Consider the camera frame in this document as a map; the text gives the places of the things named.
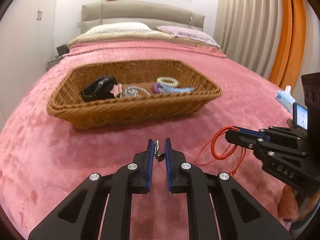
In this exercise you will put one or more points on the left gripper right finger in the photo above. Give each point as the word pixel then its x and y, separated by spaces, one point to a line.
pixel 218 206

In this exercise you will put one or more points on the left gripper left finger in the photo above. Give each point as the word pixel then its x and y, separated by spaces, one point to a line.
pixel 100 207

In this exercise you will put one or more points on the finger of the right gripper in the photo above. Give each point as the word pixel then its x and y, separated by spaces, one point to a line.
pixel 256 134
pixel 238 138

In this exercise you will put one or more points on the crystal butterfly hair clip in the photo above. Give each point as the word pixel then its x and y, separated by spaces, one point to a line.
pixel 134 91

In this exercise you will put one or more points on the black wrist watch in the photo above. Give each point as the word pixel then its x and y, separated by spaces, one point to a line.
pixel 100 89

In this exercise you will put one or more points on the pink star keychain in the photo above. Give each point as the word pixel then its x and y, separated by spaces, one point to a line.
pixel 117 90

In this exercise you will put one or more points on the right hand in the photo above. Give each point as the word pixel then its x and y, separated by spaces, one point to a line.
pixel 288 206

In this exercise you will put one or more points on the smartphone on stand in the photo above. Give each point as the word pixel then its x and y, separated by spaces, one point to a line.
pixel 299 117

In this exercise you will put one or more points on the white blue tube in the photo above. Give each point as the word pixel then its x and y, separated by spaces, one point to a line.
pixel 285 98

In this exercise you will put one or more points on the pink plush blanket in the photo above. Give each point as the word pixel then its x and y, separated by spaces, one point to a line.
pixel 43 159

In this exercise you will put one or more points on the beige curtain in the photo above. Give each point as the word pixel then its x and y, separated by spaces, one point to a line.
pixel 248 32

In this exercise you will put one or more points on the brown wicker basket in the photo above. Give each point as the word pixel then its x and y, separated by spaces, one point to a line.
pixel 67 104

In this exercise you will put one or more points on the pink floral pillow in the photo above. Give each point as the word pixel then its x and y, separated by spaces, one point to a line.
pixel 177 31

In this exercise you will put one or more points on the beige bed sheet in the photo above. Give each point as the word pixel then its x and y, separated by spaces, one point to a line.
pixel 138 36

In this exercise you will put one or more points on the beige upholstered headboard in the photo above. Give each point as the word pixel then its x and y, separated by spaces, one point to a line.
pixel 151 14

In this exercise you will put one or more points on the grey bedside table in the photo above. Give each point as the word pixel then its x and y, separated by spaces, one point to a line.
pixel 54 61

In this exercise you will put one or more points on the black device on nightstand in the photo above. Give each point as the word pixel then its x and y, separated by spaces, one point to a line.
pixel 62 50

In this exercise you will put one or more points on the white dotted pillow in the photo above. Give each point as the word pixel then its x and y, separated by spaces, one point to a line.
pixel 118 27

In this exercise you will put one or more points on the white wardrobe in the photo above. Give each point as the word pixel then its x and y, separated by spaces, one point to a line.
pixel 27 43

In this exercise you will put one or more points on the orange door frame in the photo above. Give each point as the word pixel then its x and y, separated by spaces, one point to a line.
pixel 289 57

